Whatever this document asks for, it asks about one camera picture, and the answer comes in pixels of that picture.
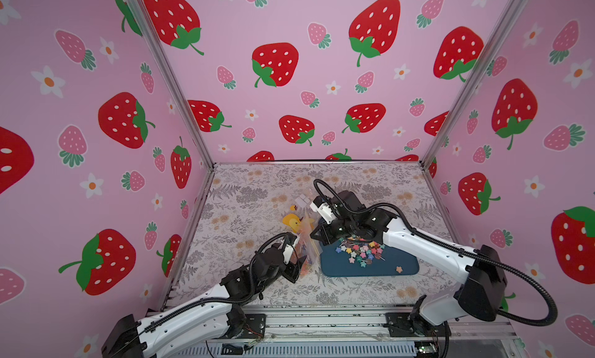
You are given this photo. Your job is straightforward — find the yellow rubber duck toy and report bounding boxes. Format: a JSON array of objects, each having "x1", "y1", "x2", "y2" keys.
[{"x1": 282, "y1": 213, "x2": 302, "y2": 233}]

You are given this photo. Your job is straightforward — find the pile of star candies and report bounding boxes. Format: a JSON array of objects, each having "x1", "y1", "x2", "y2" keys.
[{"x1": 335, "y1": 237, "x2": 385, "y2": 268}]

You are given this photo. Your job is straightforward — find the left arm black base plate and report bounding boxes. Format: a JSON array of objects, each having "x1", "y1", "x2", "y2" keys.
[{"x1": 221, "y1": 311, "x2": 267, "y2": 339}]

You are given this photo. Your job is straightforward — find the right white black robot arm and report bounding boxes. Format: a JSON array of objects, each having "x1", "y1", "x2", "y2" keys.
[{"x1": 310, "y1": 192, "x2": 558, "y2": 327}]

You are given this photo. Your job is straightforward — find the ziploc bag of lollipops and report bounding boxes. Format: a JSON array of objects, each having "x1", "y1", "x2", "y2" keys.
[{"x1": 295, "y1": 220, "x2": 321, "y2": 277}]

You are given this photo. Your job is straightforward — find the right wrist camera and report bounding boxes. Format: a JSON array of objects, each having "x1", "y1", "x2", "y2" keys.
[{"x1": 310, "y1": 196, "x2": 339, "y2": 224}]

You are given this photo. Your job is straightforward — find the dark teal rectangular mat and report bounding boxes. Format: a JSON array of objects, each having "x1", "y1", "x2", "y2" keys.
[{"x1": 320, "y1": 240, "x2": 420, "y2": 277}]

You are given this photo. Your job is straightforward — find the aluminium rail frame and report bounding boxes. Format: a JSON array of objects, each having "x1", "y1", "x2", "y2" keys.
[{"x1": 139, "y1": 306, "x2": 528, "y2": 358}]

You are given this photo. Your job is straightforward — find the white block pieces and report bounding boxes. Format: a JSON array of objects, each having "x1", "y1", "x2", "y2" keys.
[{"x1": 294, "y1": 195, "x2": 311, "y2": 209}]

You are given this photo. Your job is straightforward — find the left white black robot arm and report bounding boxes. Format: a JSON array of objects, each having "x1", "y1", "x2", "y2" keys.
[{"x1": 101, "y1": 232, "x2": 307, "y2": 357}]

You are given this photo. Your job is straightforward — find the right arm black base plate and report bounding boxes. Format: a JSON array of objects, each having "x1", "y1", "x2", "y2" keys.
[{"x1": 384, "y1": 312, "x2": 452, "y2": 338}]

